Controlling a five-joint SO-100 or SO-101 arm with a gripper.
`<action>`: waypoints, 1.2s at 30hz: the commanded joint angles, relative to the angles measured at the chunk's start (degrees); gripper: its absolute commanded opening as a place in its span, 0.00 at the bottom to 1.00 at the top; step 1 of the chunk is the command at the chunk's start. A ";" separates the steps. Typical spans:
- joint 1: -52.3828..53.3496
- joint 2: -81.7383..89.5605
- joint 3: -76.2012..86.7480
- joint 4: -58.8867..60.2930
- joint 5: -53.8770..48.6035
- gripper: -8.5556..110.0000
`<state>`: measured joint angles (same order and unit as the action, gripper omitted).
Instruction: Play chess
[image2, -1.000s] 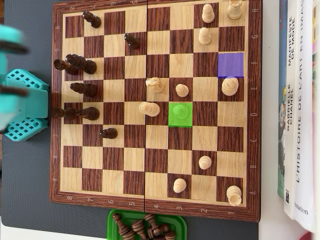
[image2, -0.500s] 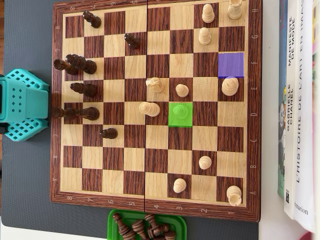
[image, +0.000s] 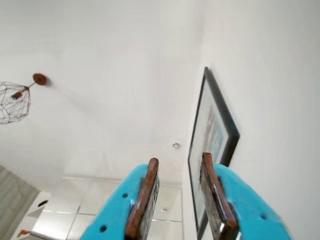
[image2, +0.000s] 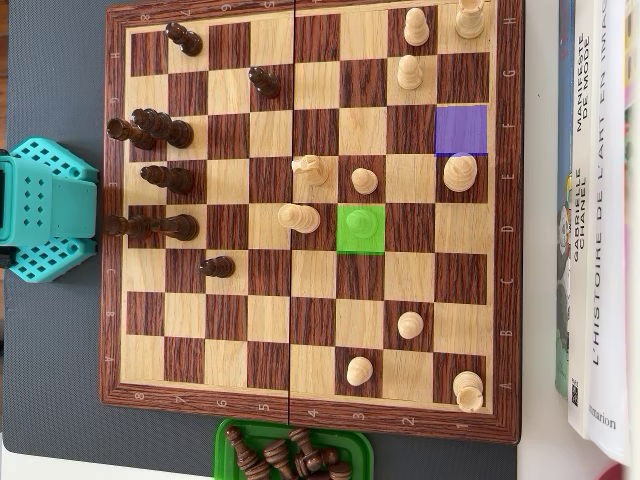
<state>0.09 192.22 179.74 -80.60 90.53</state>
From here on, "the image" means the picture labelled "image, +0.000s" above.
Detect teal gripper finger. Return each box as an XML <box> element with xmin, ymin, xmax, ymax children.
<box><xmin>199</xmin><ymin>152</ymin><xmax>296</xmax><ymax>240</ymax></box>
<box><xmin>78</xmin><ymin>157</ymin><xmax>160</xmax><ymax>240</ymax></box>

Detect wire cage pendant lamp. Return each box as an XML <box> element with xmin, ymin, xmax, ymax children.
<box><xmin>0</xmin><ymin>72</ymin><xmax>48</xmax><ymax>125</ymax></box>

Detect white cabinets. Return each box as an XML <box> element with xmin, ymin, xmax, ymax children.
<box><xmin>24</xmin><ymin>174</ymin><xmax>185</xmax><ymax>240</ymax></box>

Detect black picture frame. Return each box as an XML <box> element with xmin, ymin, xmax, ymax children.
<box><xmin>187</xmin><ymin>66</ymin><xmax>241</xmax><ymax>240</ymax></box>

